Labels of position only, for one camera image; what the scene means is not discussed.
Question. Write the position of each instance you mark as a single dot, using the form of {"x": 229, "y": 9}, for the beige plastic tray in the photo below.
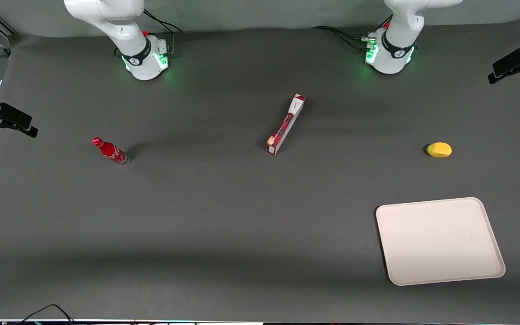
{"x": 438, "y": 239}

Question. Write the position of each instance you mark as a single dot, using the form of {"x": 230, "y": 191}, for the yellow lemon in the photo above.
{"x": 439, "y": 150}

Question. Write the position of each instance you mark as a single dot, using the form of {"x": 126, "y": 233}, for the red cookie box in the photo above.
{"x": 285, "y": 125}

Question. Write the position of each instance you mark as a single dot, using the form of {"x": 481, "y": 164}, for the red cola bottle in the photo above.
{"x": 109, "y": 149}

